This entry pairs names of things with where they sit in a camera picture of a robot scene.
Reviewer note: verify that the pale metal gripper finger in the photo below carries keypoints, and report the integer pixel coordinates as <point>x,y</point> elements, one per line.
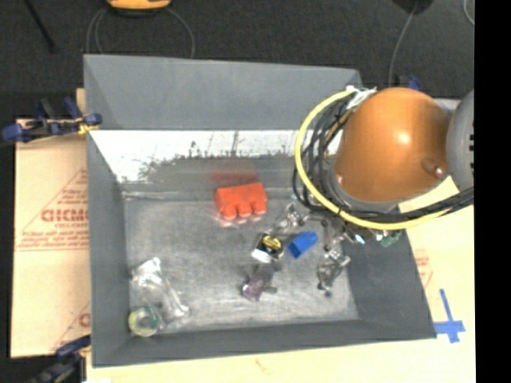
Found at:
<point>292,218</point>
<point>332,270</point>

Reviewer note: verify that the blue block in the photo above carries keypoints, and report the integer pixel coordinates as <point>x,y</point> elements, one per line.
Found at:
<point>302,243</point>

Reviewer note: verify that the black, yellow and white small object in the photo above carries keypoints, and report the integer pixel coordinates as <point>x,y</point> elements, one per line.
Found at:
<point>268,247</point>

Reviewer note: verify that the orange-red toy brick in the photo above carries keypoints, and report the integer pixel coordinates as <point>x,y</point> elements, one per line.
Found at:
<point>238,200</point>

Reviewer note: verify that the clear purple plastic thing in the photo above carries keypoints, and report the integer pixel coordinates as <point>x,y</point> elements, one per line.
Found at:
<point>255,286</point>

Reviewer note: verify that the grey metal bin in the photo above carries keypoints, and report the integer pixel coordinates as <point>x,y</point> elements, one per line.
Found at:
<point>207,253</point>

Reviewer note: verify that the clear plastic bottle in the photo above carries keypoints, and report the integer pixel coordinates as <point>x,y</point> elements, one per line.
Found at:
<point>153,283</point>

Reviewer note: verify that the pale green tape roll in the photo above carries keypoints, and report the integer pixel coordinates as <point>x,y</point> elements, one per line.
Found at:
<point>143,322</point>

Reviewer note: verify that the brown cardboard board, red print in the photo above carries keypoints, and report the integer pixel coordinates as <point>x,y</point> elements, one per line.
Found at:
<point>50,261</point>

